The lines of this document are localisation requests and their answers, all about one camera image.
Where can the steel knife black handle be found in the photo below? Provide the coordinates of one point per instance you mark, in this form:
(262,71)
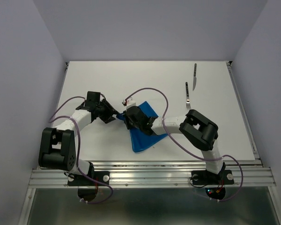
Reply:
(194,77)

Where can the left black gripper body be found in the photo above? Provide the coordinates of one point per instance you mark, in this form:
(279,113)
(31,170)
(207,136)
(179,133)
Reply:
(106,110)

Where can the aluminium front rail frame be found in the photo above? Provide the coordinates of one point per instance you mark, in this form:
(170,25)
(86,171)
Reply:
(150,174)

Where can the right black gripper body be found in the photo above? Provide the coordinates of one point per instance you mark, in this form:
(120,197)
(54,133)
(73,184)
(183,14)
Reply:
(129,123)

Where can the steel fork black handle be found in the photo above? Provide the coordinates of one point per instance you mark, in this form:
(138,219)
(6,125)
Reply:
(188,104)

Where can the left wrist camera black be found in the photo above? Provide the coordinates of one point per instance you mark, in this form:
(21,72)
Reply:
(92,98)

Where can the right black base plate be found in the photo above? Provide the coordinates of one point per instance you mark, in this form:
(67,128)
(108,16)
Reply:
(203,177)

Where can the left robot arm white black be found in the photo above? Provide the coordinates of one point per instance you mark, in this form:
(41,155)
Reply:
(60,145)

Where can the blue cloth napkin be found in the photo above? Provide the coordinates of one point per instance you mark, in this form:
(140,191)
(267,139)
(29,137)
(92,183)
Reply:
(140,141)

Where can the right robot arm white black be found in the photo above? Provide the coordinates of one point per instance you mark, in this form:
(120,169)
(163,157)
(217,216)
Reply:
(200,131)

